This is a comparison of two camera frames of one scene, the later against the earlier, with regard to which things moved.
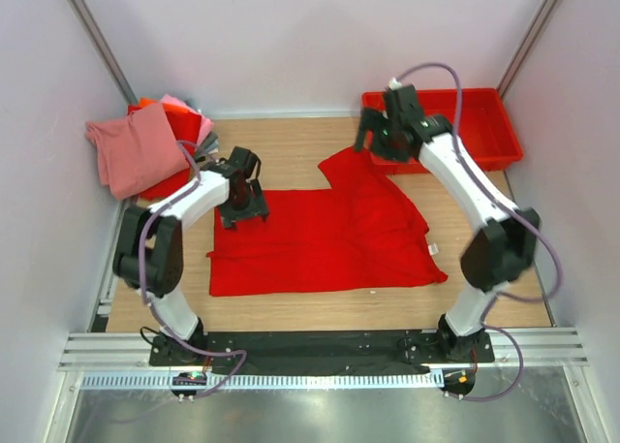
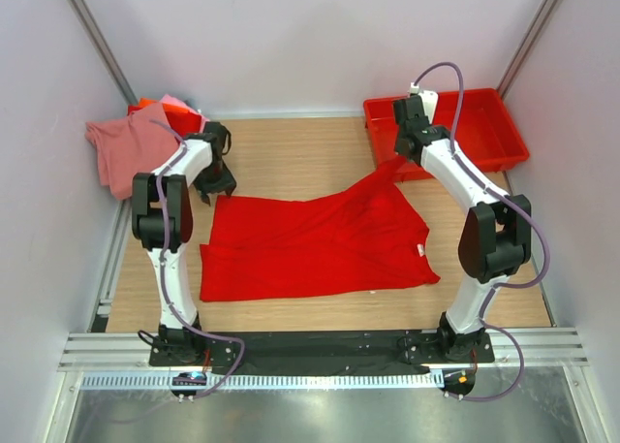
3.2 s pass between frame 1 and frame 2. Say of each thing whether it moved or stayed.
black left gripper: moved
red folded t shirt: stayed
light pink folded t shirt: stayed
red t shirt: moved
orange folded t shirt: stayed
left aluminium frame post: stayed
